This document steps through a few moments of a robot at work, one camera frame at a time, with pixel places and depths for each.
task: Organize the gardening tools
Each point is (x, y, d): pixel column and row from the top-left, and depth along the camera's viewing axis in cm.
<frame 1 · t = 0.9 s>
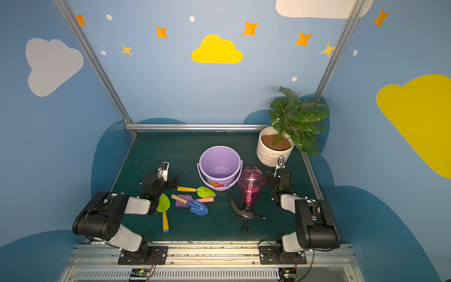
left hand: (168, 169, 94), fingers open
right hand: (280, 170, 94), fingers open
purple plastic bucket: (219, 167, 106), on the table
white ribbed plant pot: (267, 153, 96), point 15 cm above the table
green trowel yellow handle: (203, 192, 96), on the table
blue shovel wooden handle: (197, 207, 90), on the table
purple shovel pink handle: (189, 198, 92), on the table
green round shovel yellow handle: (164, 205, 90), on the table

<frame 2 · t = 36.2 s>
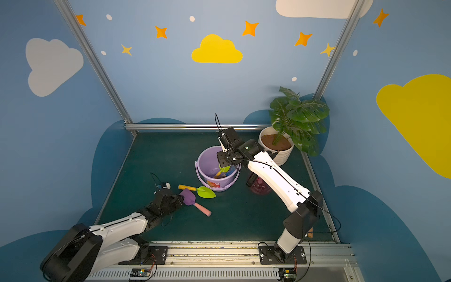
left hand: (184, 195, 90), fingers closed
right hand: (225, 155, 78), fingers closed
purple shovel pink handle: (189, 198, 92), on the table
green round shovel yellow handle: (223, 170, 97), point 7 cm above the table
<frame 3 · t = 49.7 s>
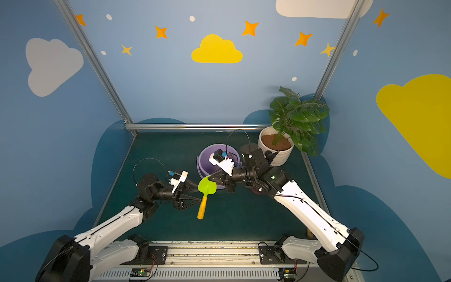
left hand: (201, 192, 69), fingers open
right hand: (212, 175, 64), fingers closed
green trowel yellow handle: (207, 187, 68), point 28 cm above the table
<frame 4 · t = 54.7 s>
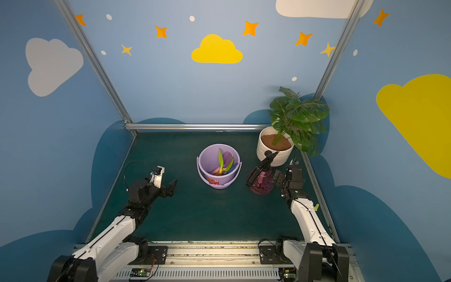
left hand: (166, 175, 85), fingers open
right hand: (289, 174, 87), fingers open
green trowel yellow handle: (221, 161, 95), point 12 cm above the table
